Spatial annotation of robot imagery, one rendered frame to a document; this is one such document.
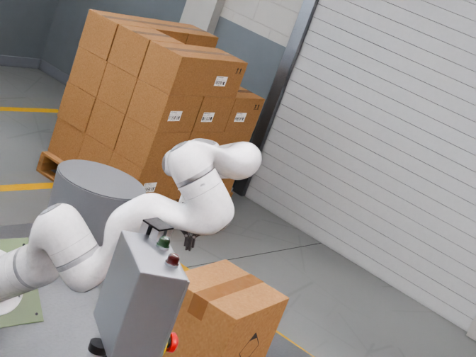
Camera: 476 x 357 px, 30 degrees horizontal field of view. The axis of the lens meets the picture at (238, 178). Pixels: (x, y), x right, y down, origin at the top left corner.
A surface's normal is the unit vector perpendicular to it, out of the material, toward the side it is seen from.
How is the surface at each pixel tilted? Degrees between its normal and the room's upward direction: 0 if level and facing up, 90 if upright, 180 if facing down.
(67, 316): 0
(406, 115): 90
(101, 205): 94
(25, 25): 90
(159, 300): 90
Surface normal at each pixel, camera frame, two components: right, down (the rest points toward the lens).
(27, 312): 0.73, -0.30
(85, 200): -0.20, 0.29
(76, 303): 0.33, -0.90
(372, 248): -0.59, 0.04
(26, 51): 0.73, 0.44
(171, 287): 0.31, 0.39
